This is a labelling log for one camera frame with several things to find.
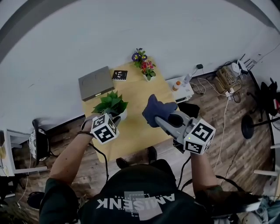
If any person's left hand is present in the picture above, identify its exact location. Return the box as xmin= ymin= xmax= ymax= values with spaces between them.
xmin=80 ymin=114 xmax=95 ymax=133

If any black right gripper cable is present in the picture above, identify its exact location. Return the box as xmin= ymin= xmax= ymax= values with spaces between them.
xmin=176 ymin=155 xmax=192 ymax=190

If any white router with black antennas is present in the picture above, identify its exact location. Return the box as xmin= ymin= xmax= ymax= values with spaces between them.
xmin=237 ymin=53 xmax=258 ymax=73

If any white desk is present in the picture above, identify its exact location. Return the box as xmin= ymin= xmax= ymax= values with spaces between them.
xmin=0 ymin=129 xmax=48 ymax=177

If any orange cap bottle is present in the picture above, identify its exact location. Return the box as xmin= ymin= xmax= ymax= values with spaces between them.
xmin=171 ymin=80 xmax=182 ymax=92

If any person's black shoe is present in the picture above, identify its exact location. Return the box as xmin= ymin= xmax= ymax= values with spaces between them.
xmin=147 ymin=146 xmax=158 ymax=164
xmin=115 ymin=157 xmax=130 ymax=169

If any grey flat box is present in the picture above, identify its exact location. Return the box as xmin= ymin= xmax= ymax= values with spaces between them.
xmin=78 ymin=66 xmax=115 ymax=102

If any dark blue cloth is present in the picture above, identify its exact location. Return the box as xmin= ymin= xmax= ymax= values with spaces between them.
xmin=142 ymin=94 xmax=178 ymax=128

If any black folding chair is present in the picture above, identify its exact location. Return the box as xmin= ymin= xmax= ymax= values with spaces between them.
xmin=26 ymin=190 xmax=46 ymax=210

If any person's left forearm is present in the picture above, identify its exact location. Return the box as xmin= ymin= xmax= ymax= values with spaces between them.
xmin=49 ymin=131 xmax=95 ymax=186

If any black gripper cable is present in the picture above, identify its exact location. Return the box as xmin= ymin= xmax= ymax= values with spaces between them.
xmin=176 ymin=155 xmax=192 ymax=190
xmin=88 ymin=142 xmax=109 ymax=186

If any white box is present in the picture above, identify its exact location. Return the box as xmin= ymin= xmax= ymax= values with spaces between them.
xmin=165 ymin=75 xmax=195 ymax=104

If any long white cable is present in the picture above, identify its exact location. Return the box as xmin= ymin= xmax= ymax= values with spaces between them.
xmin=213 ymin=98 xmax=230 ymax=173

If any patterned round seat cushion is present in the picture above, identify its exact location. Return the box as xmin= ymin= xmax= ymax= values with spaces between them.
xmin=28 ymin=129 xmax=48 ymax=161

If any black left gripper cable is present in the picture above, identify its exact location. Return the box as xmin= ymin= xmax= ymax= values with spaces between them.
xmin=88 ymin=142 xmax=109 ymax=186

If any green plant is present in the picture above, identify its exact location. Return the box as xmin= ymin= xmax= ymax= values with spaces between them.
xmin=91 ymin=90 xmax=129 ymax=121

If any person's black printed t-shirt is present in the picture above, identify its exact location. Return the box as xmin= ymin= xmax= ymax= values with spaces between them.
xmin=39 ymin=159 xmax=210 ymax=224

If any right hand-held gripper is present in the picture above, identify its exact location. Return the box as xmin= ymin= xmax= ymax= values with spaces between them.
xmin=154 ymin=110 xmax=217 ymax=156

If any person's right black shoe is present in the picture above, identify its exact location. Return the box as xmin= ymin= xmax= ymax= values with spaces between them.
xmin=147 ymin=146 xmax=158 ymax=164

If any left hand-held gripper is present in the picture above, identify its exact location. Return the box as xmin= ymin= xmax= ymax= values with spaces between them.
xmin=90 ymin=112 xmax=123 ymax=145

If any person's right forearm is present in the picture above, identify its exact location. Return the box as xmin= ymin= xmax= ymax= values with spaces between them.
xmin=189 ymin=152 xmax=218 ymax=193

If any colourful flower pot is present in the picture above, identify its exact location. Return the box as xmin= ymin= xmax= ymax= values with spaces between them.
xmin=140 ymin=60 xmax=157 ymax=82
xmin=131 ymin=48 xmax=148 ymax=67

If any person's left black shoe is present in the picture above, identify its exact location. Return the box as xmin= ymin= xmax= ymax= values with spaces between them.
xmin=115 ymin=157 xmax=130 ymax=169

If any black round stand base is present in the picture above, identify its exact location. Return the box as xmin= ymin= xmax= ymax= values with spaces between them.
xmin=241 ymin=115 xmax=255 ymax=140

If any small black bag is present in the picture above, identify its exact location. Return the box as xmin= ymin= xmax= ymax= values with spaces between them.
xmin=177 ymin=101 xmax=201 ymax=120

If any white power strip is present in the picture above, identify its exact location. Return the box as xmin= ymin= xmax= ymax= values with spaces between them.
xmin=225 ymin=87 xmax=235 ymax=100

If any clear bottle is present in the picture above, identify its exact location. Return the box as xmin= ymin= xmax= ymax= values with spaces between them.
xmin=182 ymin=73 xmax=193 ymax=86

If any cardboard box with cables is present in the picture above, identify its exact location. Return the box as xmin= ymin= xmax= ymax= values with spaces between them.
xmin=215 ymin=65 xmax=242 ymax=94

